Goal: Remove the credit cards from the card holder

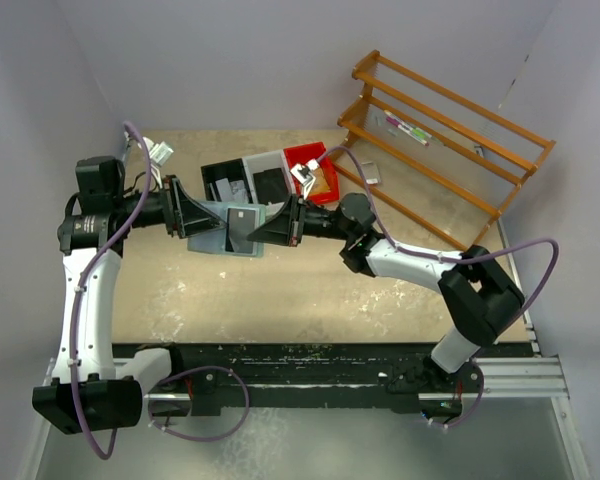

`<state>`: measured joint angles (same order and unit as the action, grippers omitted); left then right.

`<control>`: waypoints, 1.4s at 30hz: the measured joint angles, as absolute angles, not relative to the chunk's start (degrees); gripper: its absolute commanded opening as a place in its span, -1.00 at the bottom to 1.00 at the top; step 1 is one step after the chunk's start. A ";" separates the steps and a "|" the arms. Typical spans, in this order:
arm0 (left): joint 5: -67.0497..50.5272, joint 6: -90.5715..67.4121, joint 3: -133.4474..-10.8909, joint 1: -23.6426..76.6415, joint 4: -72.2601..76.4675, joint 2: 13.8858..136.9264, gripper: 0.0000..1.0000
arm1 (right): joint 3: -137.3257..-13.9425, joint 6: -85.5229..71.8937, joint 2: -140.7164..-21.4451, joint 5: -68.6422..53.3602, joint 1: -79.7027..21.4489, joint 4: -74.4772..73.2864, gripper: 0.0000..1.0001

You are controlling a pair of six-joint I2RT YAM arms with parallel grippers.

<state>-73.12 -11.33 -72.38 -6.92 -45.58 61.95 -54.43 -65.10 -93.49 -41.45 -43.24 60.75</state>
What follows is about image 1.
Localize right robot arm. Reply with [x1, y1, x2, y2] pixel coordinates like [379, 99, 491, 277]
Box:
[247, 193, 524, 391]

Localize pink marker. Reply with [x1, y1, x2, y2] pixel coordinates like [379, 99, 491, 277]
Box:
[385, 113, 429, 147]

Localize aluminium frame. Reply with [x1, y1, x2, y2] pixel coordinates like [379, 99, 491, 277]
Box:
[27, 358, 589, 479]

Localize white bin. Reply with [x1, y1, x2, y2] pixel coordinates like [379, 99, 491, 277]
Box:
[242, 150, 296, 205]

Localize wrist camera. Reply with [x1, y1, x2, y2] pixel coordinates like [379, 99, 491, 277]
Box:
[290, 159, 320, 200]
[146, 141, 174, 168]

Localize green marker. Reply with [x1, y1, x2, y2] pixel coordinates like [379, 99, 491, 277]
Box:
[384, 110, 432, 142]

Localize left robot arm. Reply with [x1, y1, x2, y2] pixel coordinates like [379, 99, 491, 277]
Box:
[32, 156, 226, 435]

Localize black card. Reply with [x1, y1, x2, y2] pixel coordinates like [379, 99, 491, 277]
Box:
[225, 208, 259, 255]

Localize orange cards in red bin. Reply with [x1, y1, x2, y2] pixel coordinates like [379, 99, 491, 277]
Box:
[310, 168, 331, 196]

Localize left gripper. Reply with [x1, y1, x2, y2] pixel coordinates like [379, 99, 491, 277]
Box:
[113, 174, 225, 238]

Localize red bin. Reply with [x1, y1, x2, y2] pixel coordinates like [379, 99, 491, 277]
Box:
[283, 142, 340, 205]

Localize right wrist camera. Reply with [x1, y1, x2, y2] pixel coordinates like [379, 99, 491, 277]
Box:
[290, 159, 320, 200]

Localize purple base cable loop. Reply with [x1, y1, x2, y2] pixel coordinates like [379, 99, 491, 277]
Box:
[147, 366, 251, 442]

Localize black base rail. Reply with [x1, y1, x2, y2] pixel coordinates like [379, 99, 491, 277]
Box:
[146, 343, 484, 416]

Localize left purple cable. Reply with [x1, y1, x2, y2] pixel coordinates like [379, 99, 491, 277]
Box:
[69, 119, 154, 460]

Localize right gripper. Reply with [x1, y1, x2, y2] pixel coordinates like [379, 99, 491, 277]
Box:
[248, 193, 354, 247]

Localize wooden rack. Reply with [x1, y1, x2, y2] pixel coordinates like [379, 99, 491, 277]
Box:
[338, 50, 556, 249]

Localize black bin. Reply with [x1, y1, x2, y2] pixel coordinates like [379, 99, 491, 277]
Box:
[201, 158, 254, 204]

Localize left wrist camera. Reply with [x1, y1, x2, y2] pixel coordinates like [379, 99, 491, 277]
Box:
[146, 141, 174, 168]

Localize green card holder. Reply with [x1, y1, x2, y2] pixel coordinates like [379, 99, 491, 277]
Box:
[187, 201, 266, 258]

